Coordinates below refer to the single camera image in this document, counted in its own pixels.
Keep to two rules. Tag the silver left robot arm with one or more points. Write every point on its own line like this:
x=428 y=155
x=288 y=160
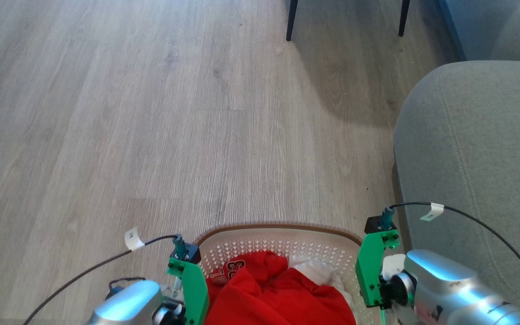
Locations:
x=127 y=304

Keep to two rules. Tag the black chair leg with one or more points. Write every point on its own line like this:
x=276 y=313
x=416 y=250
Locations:
x=404 y=18
x=291 y=20

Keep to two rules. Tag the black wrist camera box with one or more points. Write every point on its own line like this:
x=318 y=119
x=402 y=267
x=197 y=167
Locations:
x=192 y=253
x=373 y=224

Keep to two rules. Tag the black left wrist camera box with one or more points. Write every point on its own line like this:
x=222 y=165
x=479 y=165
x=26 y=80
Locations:
x=192 y=253

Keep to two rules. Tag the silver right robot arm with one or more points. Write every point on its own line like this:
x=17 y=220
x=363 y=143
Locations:
x=449 y=289

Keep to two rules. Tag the blue furniture panel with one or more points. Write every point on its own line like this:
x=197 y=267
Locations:
x=463 y=27

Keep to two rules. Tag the grey fabric sofa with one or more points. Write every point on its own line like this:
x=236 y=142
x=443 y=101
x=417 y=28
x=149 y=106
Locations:
x=476 y=158

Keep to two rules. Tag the white garment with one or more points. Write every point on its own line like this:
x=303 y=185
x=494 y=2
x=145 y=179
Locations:
x=316 y=268

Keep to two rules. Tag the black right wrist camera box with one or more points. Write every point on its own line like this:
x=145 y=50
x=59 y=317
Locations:
x=373 y=224

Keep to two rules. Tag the red jersey garment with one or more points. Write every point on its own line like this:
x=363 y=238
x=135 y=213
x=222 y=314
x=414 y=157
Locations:
x=269 y=293

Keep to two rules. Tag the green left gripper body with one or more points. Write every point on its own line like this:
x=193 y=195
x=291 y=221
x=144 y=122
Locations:
x=196 y=293

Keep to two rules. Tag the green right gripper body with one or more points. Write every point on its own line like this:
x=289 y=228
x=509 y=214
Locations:
x=368 y=266

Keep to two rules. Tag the beige perforated laundry basket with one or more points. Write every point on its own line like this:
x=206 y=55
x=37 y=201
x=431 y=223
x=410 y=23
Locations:
x=287 y=239

